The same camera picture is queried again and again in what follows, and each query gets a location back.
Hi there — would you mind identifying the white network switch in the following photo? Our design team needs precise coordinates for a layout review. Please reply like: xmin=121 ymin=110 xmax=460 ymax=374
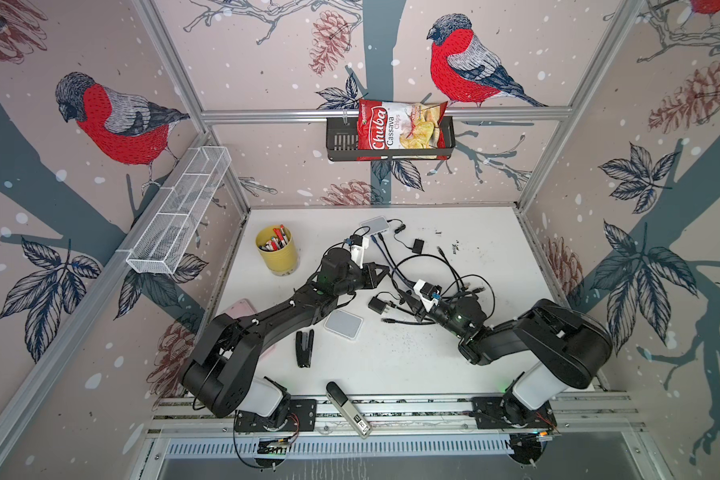
xmin=360 ymin=216 xmax=390 ymax=236
xmin=324 ymin=310 xmax=364 ymax=341

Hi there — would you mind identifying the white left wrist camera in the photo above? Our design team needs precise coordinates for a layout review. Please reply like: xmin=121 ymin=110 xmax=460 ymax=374
xmin=347 ymin=234 xmax=370 ymax=269

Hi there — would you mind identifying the black ethernet cable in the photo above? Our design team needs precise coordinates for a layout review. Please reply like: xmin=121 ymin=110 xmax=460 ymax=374
xmin=374 ymin=232 xmax=498 ymax=326

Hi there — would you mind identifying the white wire mesh shelf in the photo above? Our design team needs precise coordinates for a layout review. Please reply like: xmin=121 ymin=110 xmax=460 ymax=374
xmin=126 ymin=146 xmax=231 ymax=275

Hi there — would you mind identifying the red cassava chips bag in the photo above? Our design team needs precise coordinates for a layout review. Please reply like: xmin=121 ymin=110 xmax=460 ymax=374
xmin=358 ymin=100 xmax=447 ymax=148

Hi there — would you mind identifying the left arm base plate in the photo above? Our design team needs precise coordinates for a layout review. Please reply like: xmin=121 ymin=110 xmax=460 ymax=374
xmin=234 ymin=399 xmax=317 ymax=433

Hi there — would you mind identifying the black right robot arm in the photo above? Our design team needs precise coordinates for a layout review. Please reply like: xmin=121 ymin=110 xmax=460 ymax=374
xmin=401 ymin=282 xmax=613 ymax=427

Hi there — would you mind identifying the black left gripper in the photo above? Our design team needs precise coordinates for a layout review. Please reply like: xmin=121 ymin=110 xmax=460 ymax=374
xmin=333 ymin=262 xmax=390 ymax=298

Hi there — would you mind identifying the black power adapter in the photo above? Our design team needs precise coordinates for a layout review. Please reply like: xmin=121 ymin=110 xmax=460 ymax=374
xmin=389 ymin=219 xmax=424 ymax=254
xmin=367 ymin=291 xmax=398 ymax=315

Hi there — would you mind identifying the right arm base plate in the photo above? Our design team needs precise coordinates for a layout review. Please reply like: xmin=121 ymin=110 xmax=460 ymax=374
xmin=470 ymin=395 xmax=557 ymax=430

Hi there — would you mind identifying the black stapler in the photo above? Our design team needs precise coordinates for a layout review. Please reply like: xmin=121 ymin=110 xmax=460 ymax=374
xmin=295 ymin=329 xmax=315 ymax=368

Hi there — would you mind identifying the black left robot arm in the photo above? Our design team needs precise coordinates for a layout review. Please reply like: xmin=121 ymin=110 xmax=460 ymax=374
xmin=178 ymin=247 xmax=390 ymax=429

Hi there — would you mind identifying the black wall basket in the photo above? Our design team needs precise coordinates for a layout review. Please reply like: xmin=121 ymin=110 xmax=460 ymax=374
xmin=326 ymin=116 xmax=456 ymax=162

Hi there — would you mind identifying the black grey remote device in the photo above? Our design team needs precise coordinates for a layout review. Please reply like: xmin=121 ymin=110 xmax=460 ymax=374
xmin=326 ymin=381 xmax=372 ymax=439

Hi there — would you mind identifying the yellow cup with pens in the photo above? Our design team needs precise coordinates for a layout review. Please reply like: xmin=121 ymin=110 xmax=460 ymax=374
xmin=255 ymin=224 xmax=299 ymax=276

